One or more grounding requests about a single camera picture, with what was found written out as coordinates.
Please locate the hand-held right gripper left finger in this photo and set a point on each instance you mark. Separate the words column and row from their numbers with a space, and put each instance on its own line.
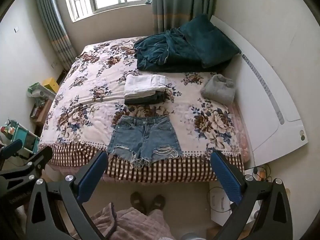
column 93, row 172

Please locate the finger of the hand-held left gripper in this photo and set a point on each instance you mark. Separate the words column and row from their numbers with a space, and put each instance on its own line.
column 11, row 148
column 37, row 158

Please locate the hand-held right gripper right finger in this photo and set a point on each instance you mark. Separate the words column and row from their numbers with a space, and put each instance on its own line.
column 225, row 172

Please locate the blue denim shorts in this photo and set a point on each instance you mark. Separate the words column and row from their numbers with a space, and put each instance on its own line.
column 145, row 137

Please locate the dark folded pants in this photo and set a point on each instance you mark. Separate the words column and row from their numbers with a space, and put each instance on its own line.
column 147, row 98

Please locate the white folded pants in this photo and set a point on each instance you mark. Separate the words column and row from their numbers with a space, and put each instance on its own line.
column 142, row 85

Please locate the teal storage cart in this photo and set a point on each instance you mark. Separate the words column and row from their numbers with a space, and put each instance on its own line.
column 22, row 136

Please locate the white box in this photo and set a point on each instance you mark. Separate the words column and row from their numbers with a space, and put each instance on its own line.
column 220, row 205

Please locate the wooden nightstand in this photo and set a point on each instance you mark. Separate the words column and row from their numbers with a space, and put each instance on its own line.
column 40, row 112

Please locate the brown slipper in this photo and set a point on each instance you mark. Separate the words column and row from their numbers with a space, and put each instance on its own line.
column 157, row 202
column 138, row 202

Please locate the green and white plastic bag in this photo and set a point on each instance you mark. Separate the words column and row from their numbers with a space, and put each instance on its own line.
column 37, row 90

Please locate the person's pink pajama legs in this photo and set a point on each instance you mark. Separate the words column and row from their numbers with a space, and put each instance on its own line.
column 140, row 226

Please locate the yellow box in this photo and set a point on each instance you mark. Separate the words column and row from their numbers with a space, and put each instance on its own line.
column 51, row 84

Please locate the floral bedspread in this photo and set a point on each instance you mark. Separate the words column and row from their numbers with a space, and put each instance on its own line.
column 87, row 92

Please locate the grey folded sweater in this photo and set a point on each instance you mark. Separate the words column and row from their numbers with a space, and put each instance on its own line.
column 218, row 90

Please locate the white headboard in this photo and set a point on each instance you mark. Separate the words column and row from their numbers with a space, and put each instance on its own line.
column 265, row 92

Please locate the grey-green striped curtain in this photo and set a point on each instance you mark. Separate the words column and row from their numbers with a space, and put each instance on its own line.
column 55, row 30
column 182, row 2

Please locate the teal velvet pillow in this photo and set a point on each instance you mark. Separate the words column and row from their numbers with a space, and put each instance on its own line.
column 207, row 40

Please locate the teal velvet blanket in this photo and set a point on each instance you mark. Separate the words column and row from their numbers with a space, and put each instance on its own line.
column 162, row 52

